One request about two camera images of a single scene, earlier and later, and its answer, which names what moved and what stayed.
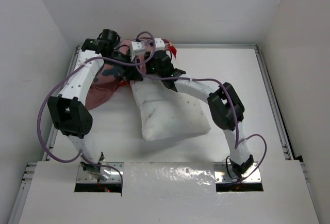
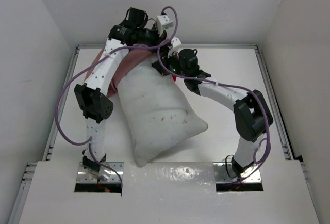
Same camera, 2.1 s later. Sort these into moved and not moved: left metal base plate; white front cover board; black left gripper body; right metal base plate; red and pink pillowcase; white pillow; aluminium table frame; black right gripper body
Moved: black right gripper body; white pillow; red and pink pillowcase; black left gripper body
Not moved: right metal base plate; left metal base plate; aluminium table frame; white front cover board
